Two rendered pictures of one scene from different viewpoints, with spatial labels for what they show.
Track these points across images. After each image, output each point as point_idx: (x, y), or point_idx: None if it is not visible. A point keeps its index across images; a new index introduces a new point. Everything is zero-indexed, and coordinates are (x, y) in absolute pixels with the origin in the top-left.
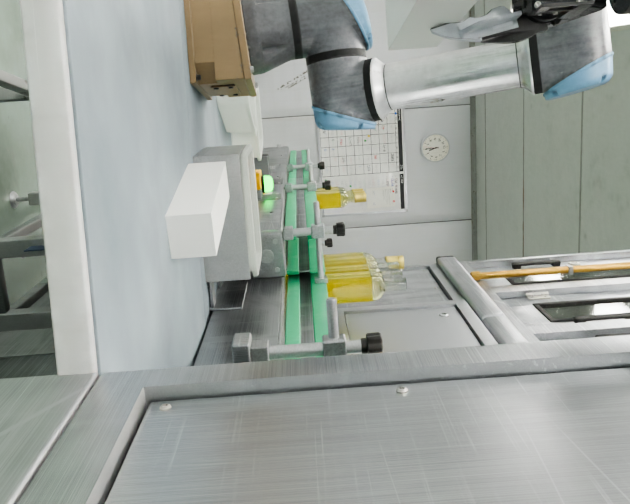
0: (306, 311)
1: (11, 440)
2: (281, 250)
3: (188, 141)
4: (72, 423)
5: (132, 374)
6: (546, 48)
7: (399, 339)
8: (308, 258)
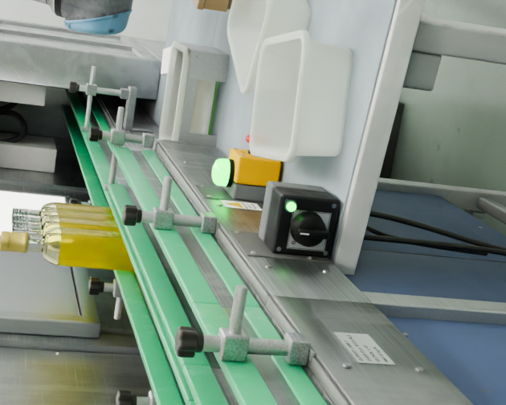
0: (117, 173)
1: None
2: None
3: (213, 32)
4: (155, 57)
5: (151, 59)
6: None
7: (16, 277)
8: (131, 199)
